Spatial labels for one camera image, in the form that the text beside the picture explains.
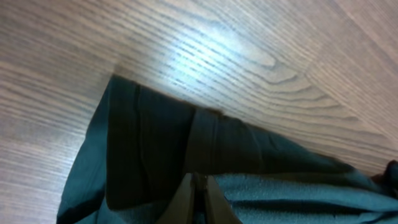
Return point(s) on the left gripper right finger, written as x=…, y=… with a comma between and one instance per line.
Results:
x=218, y=210

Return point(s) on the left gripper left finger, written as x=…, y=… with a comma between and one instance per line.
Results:
x=180, y=208

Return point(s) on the dark green t-shirt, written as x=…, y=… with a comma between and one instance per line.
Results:
x=140, y=144

